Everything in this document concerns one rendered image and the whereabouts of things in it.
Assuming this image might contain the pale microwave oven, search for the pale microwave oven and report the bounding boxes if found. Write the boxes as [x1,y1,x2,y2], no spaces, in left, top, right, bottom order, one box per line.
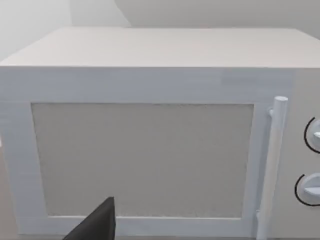
[0,27,320,240]

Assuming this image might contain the white microwave knob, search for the white microwave knob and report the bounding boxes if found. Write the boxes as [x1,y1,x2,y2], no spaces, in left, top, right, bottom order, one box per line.
[294,172,320,207]
[304,116,320,154]

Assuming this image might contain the white microwave door handle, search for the white microwave door handle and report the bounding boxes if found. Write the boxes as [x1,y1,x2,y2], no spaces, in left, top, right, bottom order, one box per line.
[255,96,289,240]

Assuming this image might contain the pale microwave door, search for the pale microwave door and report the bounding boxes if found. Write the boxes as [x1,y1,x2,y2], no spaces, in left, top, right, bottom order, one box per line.
[0,66,294,238]

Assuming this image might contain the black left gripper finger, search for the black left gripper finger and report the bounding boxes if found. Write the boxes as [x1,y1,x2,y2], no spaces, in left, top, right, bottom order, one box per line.
[62,196,118,240]

